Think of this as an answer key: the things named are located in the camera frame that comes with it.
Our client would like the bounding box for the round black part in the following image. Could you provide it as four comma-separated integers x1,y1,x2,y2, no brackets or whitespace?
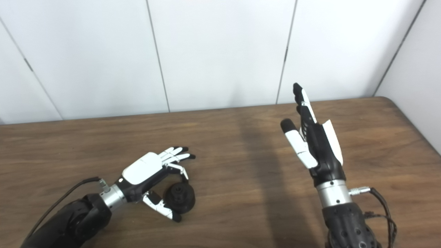
164,183,196,213

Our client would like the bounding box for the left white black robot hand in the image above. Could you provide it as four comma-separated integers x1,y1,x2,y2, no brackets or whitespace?
115,146,196,223

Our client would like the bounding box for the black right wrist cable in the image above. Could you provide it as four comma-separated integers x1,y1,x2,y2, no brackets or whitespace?
349,186,397,248

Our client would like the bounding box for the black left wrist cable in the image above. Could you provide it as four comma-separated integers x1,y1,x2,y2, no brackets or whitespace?
28,177,111,238

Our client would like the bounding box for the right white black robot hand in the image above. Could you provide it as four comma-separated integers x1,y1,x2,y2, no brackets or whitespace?
280,83,346,187

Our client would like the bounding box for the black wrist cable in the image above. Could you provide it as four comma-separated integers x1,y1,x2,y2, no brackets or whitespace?
349,186,397,248
28,177,111,238

